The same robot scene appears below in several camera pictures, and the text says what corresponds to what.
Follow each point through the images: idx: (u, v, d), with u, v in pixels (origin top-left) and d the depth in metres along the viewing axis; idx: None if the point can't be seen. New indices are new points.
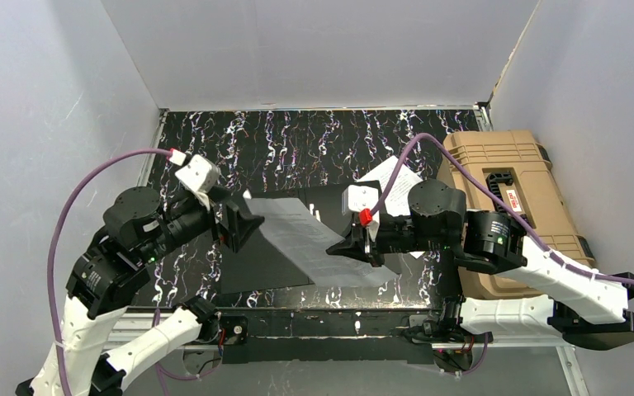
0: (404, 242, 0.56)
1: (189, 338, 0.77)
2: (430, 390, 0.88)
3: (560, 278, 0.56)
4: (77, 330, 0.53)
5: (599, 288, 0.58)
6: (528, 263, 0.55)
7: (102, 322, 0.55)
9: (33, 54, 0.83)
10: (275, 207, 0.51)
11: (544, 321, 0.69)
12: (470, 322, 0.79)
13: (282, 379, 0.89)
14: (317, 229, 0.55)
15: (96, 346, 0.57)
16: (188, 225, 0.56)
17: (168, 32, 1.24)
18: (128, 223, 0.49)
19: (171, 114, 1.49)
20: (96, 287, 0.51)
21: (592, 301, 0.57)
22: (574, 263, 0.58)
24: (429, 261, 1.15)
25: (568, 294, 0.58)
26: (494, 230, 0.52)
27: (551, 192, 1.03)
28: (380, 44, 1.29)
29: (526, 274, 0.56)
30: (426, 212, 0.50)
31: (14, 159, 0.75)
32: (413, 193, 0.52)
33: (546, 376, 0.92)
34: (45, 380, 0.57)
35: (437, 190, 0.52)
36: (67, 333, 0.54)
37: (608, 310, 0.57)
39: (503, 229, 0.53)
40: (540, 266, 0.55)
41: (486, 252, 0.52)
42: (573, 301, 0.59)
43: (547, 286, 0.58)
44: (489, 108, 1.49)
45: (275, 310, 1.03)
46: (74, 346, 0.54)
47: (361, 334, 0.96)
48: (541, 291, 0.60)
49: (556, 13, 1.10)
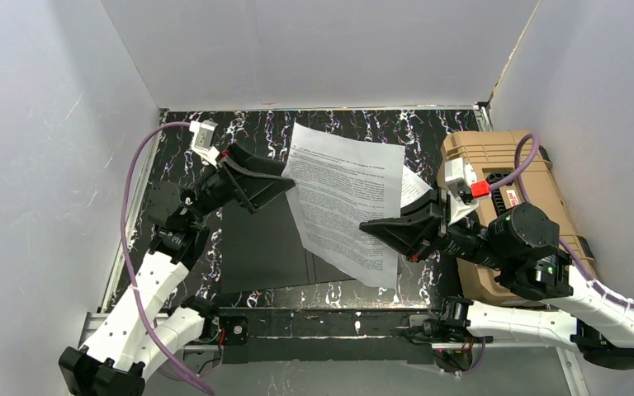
0: (466, 247, 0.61)
1: (193, 335, 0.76)
2: (430, 390, 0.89)
3: (602, 306, 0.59)
4: (158, 277, 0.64)
5: (633, 317, 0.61)
6: (575, 293, 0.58)
7: (176, 278, 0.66)
9: (34, 54, 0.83)
10: (366, 155, 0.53)
11: (565, 337, 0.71)
12: (480, 327, 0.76)
13: (282, 379, 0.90)
14: (383, 195, 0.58)
15: (156, 305, 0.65)
16: (216, 187, 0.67)
17: (168, 32, 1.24)
18: (169, 218, 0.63)
19: (170, 114, 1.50)
20: (179, 246, 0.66)
21: (626, 328, 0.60)
22: (612, 292, 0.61)
24: (429, 261, 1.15)
25: (603, 320, 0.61)
26: (546, 260, 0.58)
27: (551, 193, 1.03)
28: (380, 45, 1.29)
29: (567, 301, 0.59)
30: (532, 242, 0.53)
31: (15, 159, 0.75)
32: (516, 214, 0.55)
33: (546, 377, 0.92)
34: (111, 331, 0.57)
35: (537, 219, 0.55)
36: (145, 282, 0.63)
37: None
39: (553, 259, 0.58)
40: (584, 294, 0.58)
41: (537, 280, 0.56)
42: (607, 327, 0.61)
43: (586, 313, 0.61)
44: (489, 108, 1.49)
45: (274, 311, 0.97)
46: (153, 291, 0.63)
47: (361, 335, 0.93)
48: (577, 315, 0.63)
49: (557, 14, 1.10)
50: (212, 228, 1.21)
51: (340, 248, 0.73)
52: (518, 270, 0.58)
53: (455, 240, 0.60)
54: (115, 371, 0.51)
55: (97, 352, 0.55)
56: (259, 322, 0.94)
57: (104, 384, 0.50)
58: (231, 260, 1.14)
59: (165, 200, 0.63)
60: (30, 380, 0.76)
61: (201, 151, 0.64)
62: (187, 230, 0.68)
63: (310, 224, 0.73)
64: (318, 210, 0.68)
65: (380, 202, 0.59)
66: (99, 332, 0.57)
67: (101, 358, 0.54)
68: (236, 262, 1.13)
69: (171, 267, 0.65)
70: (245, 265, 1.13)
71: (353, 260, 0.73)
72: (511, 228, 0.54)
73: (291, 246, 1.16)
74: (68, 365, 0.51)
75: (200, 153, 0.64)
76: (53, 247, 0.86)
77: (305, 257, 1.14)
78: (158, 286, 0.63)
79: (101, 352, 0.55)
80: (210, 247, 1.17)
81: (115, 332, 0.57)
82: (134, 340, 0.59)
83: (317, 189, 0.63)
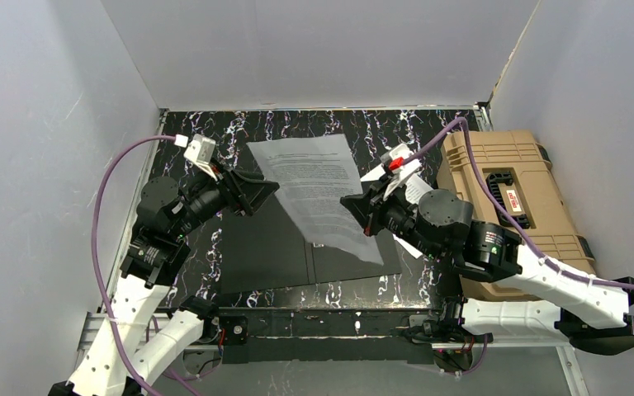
0: (403, 227, 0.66)
1: (193, 337, 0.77)
2: (431, 391, 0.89)
3: (556, 284, 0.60)
4: (134, 304, 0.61)
5: (598, 294, 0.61)
6: (524, 271, 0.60)
7: (153, 300, 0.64)
9: (33, 53, 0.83)
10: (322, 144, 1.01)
11: (551, 325, 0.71)
12: (473, 323, 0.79)
13: (282, 379, 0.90)
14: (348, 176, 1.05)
15: (140, 327, 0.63)
16: (210, 201, 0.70)
17: (169, 31, 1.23)
18: (163, 209, 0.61)
19: (170, 113, 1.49)
20: (152, 264, 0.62)
21: (591, 306, 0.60)
22: (570, 269, 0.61)
24: (429, 261, 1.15)
25: (567, 299, 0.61)
26: (489, 240, 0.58)
27: (551, 193, 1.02)
28: (380, 44, 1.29)
29: (522, 281, 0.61)
30: (437, 222, 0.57)
31: (15, 160, 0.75)
32: (426, 201, 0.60)
33: (546, 377, 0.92)
34: (92, 366, 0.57)
35: (447, 200, 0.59)
36: (121, 309, 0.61)
37: (609, 315, 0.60)
39: (499, 239, 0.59)
40: (535, 274, 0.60)
41: (483, 261, 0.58)
42: (574, 307, 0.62)
43: (546, 293, 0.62)
44: (489, 108, 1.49)
45: (274, 310, 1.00)
46: (130, 321, 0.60)
47: (361, 334, 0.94)
48: (542, 297, 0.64)
49: (556, 15, 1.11)
50: (211, 228, 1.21)
51: None
52: (455, 252, 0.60)
53: (393, 219, 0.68)
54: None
55: (83, 389, 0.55)
56: (259, 321, 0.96)
57: None
58: (231, 259, 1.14)
59: (158, 195, 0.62)
60: (30, 379, 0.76)
61: (202, 165, 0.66)
62: (165, 247, 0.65)
63: (311, 219, 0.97)
64: (308, 200, 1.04)
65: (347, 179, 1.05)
66: (83, 366, 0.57)
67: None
68: (236, 264, 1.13)
69: (144, 292, 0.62)
70: (245, 266, 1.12)
71: None
72: (419, 214, 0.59)
73: (290, 245, 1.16)
74: None
75: (203, 167, 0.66)
76: (52, 247, 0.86)
77: (305, 256, 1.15)
78: (135, 313, 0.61)
79: (85, 388, 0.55)
80: (210, 247, 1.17)
81: (97, 366, 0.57)
82: (120, 370, 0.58)
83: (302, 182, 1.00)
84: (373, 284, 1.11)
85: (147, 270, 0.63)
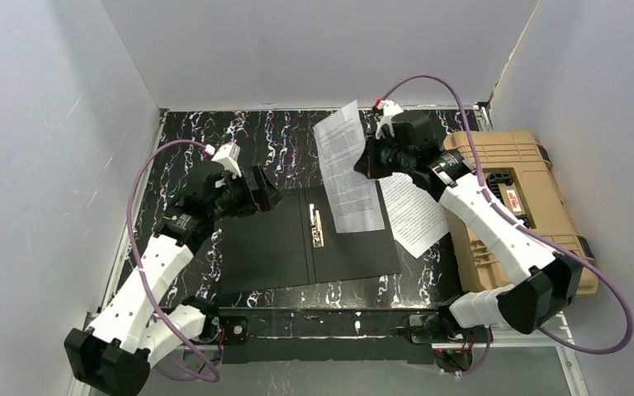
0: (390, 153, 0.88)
1: (192, 332, 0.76)
2: (430, 390, 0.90)
3: (480, 209, 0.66)
4: (163, 259, 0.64)
5: (521, 239, 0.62)
6: (457, 187, 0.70)
7: (180, 260, 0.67)
9: (33, 54, 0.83)
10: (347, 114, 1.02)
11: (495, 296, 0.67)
12: (457, 305, 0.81)
13: (282, 379, 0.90)
14: (356, 140, 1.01)
15: (162, 286, 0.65)
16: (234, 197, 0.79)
17: (168, 32, 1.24)
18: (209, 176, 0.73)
19: (170, 114, 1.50)
20: (183, 229, 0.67)
21: (506, 247, 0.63)
22: (503, 207, 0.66)
24: (429, 261, 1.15)
25: (488, 231, 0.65)
26: (447, 158, 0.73)
27: (551, 192, 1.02)
28: (380, 44, 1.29)
29: (454, 200, 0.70)
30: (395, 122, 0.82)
31: (14, 160, 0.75)
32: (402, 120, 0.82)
33: (546, 376, 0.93)
34: (115, 312, 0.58)
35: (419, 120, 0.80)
36: (151, 263, 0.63)
37: (517, 258, 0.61)
39: (454, 160, 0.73)
40: (466, 196, 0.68)
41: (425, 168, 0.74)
42: (495, 245, 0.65)
43: (474, 220, 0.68)
44: (489, 108, 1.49)
45: (274, 309, 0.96)
46: (158, 273, 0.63)
47: (361, 335, 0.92)
48: (475, 230, 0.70)
49: (556, 15, 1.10)
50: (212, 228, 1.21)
51: (352, 208, 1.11)
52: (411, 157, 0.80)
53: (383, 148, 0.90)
54: (120, 351, 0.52)
55: (102, 333, 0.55)
56: (258, 322, 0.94)
57: (110, 364, 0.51)
58: (231, 259, 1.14)
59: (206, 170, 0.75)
60: (30, 378, 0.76)
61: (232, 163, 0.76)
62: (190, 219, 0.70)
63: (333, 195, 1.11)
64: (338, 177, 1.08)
65: (355, 144, 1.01)
66: (105, 313, 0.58)
67: (107, 339, 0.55)
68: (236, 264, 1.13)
69: (175, 250, 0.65)
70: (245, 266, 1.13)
71: (356, 213, 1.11)
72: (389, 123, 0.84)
73: (290, 244, 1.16)
74: (74, 345, 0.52)
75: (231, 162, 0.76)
76: (52, 247, 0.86)
77: (305, 256, 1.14)
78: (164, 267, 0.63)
79: (107, 333, 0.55)
80: (210, 247, 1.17)
81: (120, 313, 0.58)
82: (138, 322, 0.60)
83: (335, 159, 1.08)
84: (373, 284, 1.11)
85: (177, 234, 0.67)
